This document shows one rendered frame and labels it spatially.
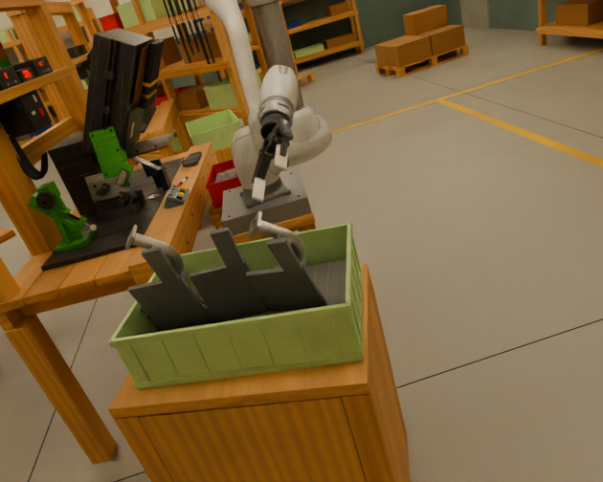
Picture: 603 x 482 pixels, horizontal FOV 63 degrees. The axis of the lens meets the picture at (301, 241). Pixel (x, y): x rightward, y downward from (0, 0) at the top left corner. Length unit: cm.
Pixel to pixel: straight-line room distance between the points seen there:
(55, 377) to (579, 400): 203
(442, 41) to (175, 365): 743
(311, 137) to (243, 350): 96
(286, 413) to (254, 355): 16
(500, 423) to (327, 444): 93
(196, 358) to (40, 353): 101
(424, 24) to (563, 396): 705
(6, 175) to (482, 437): 210
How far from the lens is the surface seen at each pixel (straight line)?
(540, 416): 215
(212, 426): 137
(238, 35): 164
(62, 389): 230
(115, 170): 241
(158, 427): 143
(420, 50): 812
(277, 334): 120
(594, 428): 214
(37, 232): 238
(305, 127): 191
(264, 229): 112
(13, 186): 233
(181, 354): 131
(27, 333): 217
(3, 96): 226
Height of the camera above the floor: 161
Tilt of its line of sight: 27 degrees down
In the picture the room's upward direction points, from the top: 16 degrees counter-clockwise
